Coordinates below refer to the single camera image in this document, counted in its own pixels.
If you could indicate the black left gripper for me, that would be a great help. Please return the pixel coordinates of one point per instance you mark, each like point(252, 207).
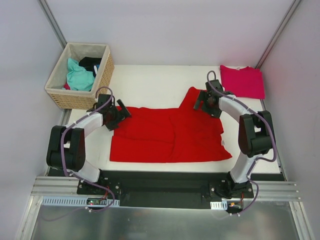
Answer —
point(117, 115)

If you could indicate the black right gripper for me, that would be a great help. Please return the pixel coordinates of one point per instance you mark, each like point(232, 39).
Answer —
point(204, 101)

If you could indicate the red t shirt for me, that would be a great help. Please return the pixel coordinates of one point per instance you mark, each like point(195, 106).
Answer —
point(169, 135)

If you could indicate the magenta t shirt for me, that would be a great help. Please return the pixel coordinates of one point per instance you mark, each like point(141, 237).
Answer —
point(245, 82)

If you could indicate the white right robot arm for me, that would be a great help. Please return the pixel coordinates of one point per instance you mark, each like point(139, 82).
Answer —
point(255, 135)

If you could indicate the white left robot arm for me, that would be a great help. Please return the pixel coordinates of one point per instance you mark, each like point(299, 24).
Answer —
point(66, 148)

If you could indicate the teal t shirt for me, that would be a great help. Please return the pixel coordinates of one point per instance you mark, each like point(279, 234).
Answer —
point(77, 78)

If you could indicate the black printed t shirt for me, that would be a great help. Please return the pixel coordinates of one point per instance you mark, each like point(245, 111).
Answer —
point(90, 64)

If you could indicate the wicker laundry basket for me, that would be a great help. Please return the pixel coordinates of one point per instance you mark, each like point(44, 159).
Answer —
point(68, 99)

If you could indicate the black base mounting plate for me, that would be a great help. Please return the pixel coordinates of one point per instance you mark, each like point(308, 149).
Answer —
point(175, 190)

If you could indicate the left aluminium corner post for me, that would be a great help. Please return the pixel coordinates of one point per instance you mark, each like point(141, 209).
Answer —
point(53, 22)

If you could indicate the aluminium corner post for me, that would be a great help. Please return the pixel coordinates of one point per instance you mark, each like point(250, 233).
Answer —
point(289, 14)
point(53, 22)

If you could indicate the right slotted cable duct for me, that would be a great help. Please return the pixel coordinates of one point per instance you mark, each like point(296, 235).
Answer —
point(219, 205)

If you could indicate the slotted cable duct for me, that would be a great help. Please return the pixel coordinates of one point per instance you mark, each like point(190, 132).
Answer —
point(219, 205)
point(68, 201)

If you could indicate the aluminium frame rail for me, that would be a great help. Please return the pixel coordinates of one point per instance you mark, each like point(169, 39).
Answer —
point(283, 191)

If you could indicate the left slotted cable duct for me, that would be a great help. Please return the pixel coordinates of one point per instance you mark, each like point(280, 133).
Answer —
point(68, 201)

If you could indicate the right aluminium corner post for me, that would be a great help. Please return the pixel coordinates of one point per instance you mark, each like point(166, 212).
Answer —
point(289, 14)

